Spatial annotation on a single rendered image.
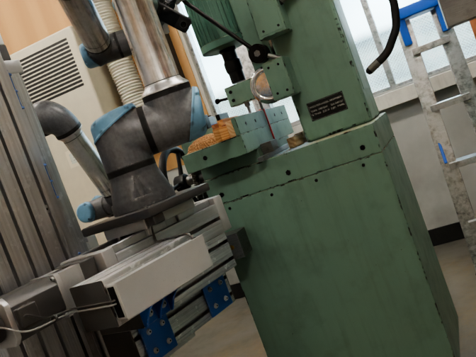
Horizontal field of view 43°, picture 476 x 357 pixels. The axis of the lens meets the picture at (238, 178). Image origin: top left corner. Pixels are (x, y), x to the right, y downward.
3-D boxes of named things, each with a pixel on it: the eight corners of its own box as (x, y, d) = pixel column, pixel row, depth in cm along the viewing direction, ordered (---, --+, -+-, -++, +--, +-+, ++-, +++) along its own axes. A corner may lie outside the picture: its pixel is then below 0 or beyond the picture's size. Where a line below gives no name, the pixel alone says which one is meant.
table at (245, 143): (226, 156, 250) (221, 142, 249) (294, 132, 239) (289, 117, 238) (161, 183, 193) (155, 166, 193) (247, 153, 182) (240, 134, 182)
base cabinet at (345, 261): (312, 348, 244) (251, 183, 240) (458, 316, 223) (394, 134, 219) (284, 407, 202) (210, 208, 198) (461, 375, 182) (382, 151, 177)
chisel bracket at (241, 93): (238, 110, 216) (230, 88, 216) (274, 96, 211) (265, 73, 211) (231, 112, 209) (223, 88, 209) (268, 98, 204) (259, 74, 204)
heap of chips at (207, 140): (195, 151, 199) (190, 140, 198) (232, 137, 194) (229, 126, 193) (184, 155, 190) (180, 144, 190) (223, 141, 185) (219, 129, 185)
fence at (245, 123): (285, 119, 239) (280, 105, 238) (289, 117, 238) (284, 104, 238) (236, 136, 183) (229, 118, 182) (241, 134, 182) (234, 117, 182)
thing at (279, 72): (281, 99, 196) (268, 64, 195) (302, 92, 193) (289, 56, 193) (274, 101, 187) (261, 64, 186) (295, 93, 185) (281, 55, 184)
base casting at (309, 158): (251, 183, 240) (244, 161, 239) (394, 134, 219) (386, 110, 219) (211, 207, 198) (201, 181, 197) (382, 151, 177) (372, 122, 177)
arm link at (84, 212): (95, 197, 218) (112, 193, 228) (71, 206, 222) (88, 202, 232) (102, 218, 218) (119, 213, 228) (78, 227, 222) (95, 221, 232)
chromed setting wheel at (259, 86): (258, 109, 199) (246, 73, 198) (294, 95, 194) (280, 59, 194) (256, 110, 196) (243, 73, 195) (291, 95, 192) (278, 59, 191)
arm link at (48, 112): (65, 84, 204) (142, 195, 226) (40, 96, 208) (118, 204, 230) (51, 100, 194) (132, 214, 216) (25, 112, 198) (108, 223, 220)
